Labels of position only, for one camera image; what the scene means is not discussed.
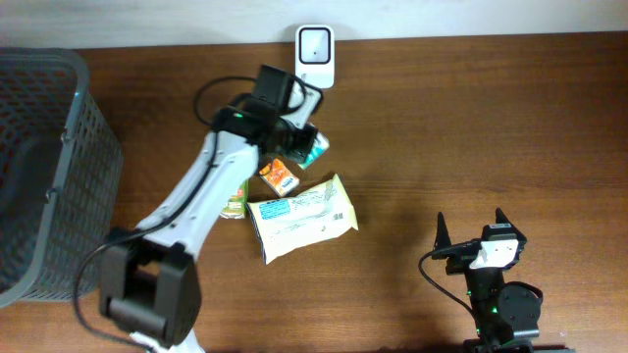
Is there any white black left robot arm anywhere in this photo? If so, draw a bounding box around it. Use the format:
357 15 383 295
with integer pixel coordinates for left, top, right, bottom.
96 103 318 352

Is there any green drink carton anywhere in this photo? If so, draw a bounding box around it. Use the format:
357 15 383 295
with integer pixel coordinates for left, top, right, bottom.
220 180 249 220

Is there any cream snack bag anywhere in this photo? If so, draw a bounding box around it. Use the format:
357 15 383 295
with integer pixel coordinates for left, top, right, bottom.
247 175 359 264

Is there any white barcode scanner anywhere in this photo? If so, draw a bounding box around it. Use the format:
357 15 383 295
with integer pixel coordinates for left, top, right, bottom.
294 25 336 89

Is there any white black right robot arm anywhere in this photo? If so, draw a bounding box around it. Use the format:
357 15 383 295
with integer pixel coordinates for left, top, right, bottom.
431 209 544 352

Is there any teal tissue pack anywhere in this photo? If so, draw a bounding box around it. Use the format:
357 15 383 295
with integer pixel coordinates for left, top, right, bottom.
299 132 330 170

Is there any grey plastic lattice basket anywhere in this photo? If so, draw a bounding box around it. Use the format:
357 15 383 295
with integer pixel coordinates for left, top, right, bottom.
1 47 124 307

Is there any orange tissue pack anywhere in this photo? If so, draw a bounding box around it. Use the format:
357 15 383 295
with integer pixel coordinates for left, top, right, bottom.
258 159 300 197

